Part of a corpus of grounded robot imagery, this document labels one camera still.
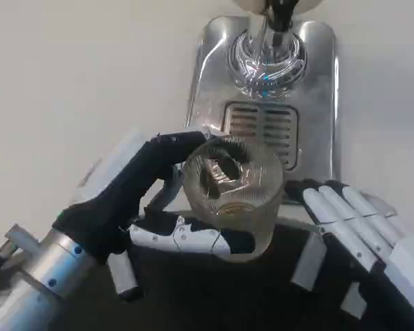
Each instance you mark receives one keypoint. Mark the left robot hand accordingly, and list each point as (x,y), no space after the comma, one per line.
(110,207)

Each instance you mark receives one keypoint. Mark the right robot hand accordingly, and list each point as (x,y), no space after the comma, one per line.
(359,220)

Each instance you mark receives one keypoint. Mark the clear ribbed glass cup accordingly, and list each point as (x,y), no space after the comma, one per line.
(241,203)

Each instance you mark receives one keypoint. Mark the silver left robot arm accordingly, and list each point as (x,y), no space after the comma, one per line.
(38,276)

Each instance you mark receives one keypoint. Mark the steel drip tray with grid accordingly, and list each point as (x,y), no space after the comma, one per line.
(314,113)

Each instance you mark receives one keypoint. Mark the black dispenser tap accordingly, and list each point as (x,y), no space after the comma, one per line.
(279,13)

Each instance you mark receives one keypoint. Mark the cream drink dispenser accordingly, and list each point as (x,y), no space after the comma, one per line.
(307,5)

